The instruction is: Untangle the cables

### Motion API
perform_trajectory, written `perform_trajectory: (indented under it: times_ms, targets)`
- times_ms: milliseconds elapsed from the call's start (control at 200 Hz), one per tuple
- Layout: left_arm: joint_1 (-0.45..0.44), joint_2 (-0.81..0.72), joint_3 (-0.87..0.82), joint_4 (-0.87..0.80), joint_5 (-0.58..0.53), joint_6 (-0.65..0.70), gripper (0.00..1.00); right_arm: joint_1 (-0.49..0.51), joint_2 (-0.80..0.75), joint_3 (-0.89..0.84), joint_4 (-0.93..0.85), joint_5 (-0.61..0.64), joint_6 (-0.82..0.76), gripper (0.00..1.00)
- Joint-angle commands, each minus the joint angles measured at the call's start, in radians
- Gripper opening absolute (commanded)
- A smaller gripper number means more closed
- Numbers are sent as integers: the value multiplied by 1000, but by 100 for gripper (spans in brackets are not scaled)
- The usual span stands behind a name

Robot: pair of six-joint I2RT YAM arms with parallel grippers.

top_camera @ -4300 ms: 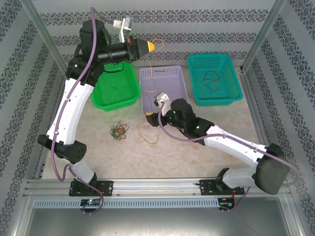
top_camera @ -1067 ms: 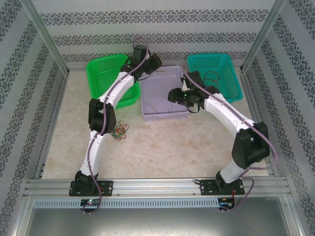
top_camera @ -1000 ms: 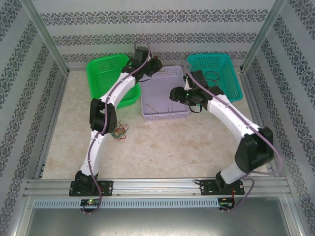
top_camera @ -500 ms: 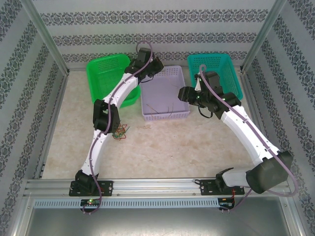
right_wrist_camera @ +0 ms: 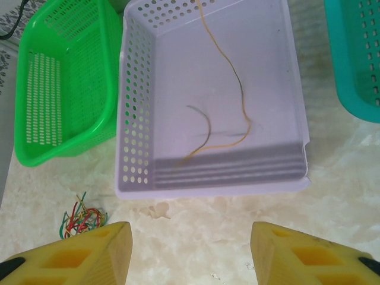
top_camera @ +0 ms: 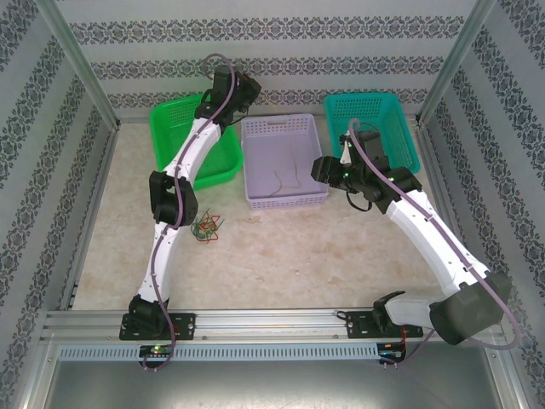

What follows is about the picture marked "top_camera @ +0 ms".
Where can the colourful rubber bands bundle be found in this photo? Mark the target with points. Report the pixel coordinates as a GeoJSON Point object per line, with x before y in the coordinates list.
{"type": "Point", "coordinates": [204, 240]}

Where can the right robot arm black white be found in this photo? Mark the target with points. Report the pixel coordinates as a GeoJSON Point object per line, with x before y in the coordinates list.
{"type": "Point", "coordinates": [438, 238]}

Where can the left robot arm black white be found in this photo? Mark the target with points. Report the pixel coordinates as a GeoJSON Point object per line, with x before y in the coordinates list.
{"type": "Point", "coordinates": [164, 255]}

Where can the green plastic basket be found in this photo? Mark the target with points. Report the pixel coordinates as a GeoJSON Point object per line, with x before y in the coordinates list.
{"type": "Point", "coordinates": [170, 128]}

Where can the lavender plastic basket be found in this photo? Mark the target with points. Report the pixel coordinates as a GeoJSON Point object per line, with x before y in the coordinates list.
{"type": "Point", "coordinates": [264, 162]}

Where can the teal plastic basket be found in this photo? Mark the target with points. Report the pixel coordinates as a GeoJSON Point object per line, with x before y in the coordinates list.
{"type": "Point", "coordinates": [383, 115]}

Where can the metal shelf panel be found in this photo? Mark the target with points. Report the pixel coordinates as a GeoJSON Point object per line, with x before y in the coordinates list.
{"type": "Point", "coordinates": [272, 387]}

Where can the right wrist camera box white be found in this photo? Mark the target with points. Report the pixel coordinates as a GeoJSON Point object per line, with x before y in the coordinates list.
{"type": "Point", "coordinates": [347, 154]}

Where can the aluminium side rail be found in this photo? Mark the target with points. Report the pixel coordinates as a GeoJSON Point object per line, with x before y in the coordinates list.
{"type": "Point", "coordinates": [97, 191]}
{"type": "Point", "coordinates": [443, 191]}

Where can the aluminium frame post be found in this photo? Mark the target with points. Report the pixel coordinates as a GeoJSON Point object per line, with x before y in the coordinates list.
{"type": "Point", "coordinates": [452, 64]}
{"type": "Point", "coordinates": [82, 64]}

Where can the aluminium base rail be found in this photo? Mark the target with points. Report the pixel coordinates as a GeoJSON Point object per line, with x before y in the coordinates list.
{"type": "Point", "coordinates": [272, 324]}

